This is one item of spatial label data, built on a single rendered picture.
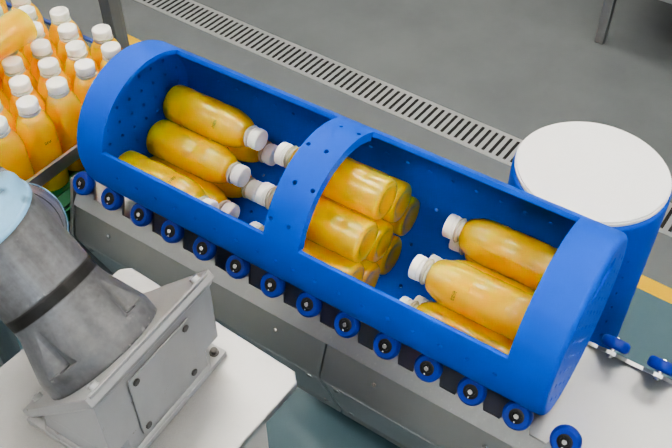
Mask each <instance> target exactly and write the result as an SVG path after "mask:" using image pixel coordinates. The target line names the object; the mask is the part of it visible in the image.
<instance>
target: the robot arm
mask: <svg viewBox="0 0 672 448"><path fill-rule="evenodd" d="M156 312H157V308H156V307H155V305H154V304H153V303H152V302H151V301H150V300H149V299H148V298H147V296H146V295H144V294H143V293H141V292H140V291H138V290H136V289H134V288H133V287H131V286H129V285H128V284H126V283H124V282H123V281H121V280H119V279H117V278H116V277H114V276H112V275H111V274H109V273H107V272H105V271H104V270H102V269H101V268H100V267H99V266H98V265H97V264H96V263H95V261H94V260H93V259H92V258H91V257H90V256H89V255H88V253H87V252H86V251H85V250H84V249H83V248H82V247H81V246H80V244H79V243H78V242H77V241H76V240H75V239H74V238H73V237H72V236H71V234H70V233H69V223H68V218H67V214H66V212H65V210H64V207H63V206H62V204H61V203H60V201H59V200H58V199H57V198H56V197H55V196H54V195H53V194H52V193H51V192H50V191H48V190H47V189H45V188H43V187H41V186H39V185H37V184H33V183H29V182H26V181H24V180H23V179H21V178H19V177H18V176H17V175H16V174H15V173H13V172H11V171H8V170H6V169H5V168H3V167H1V166H0V320H1V321H2V322H3V323H4V324H5V325H6V326H7V327H8V328H9V329H10V330H11V331H12V332H13V333H14V334H15V336H16V337H17V338H18V339H19V341H20V342H21V345H22V347H23V349H24V351H25V353H26V356H27V358H28V360H29V362H30V365H31V367H32V369H33V371H34V373H35V376H36V378H37V380H38V382H39V384H40V386H41V387H42V389H43V390H44V391H45V392H46V393H47V394H48V395H49V396H50V397H51V398H52V399H53V400H61V399H63V398H65V397H68V396H69V395H71V394H73V393H75V392H76V391H78V390H79V389H81V388H82V387H84V386H85V385H87V384H88V383H89V382H91V381H92V380H93V379H95V378H96V377H97V376H99V375H100V374H101V373H102V372H103V371H105V370H106V369H107V368H108V367H109V366H111V365H112V364H113V363H114V362H115V361H116V360H117V359H118V358H119V357H120V356H122V355H123V354H124V353H125V352H126V351H127V350H128V349H129V348H130V347H131V346H132V345H133V344H134V342H135V341H136V340H137V339H138V338H139V337H140V336H141V335H142V334H143V332H144V331H145V330H146V329H147V327H148V326H149V325H150V323H151V322H152V320H153V319H154V317H155V315H156Z"/></svg>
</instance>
